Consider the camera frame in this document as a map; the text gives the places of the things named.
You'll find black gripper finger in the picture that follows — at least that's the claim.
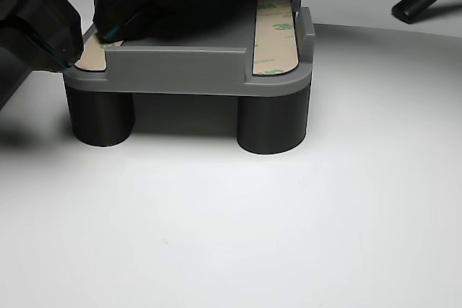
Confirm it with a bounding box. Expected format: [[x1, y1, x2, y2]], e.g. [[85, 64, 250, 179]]
[[92, 0, 170, 41], [108, 0, 259, 43], [0, 0, 84, 69]]

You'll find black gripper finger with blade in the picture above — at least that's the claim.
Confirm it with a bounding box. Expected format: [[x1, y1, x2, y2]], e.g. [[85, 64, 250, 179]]
[[0, 25, 71, 74]]

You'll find tan adhesive tape liner strip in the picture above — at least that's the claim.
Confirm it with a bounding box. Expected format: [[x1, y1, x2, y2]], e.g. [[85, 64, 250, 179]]
[[250, 0, 299, 77]]

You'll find grey fixture on black legs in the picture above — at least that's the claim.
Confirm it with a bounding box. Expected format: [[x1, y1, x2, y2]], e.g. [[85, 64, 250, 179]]
[[63, 0, 317, 156]]

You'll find white paper card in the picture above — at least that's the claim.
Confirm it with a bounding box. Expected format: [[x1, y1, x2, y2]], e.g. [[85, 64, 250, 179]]
[[74, 30, 126, 71]]

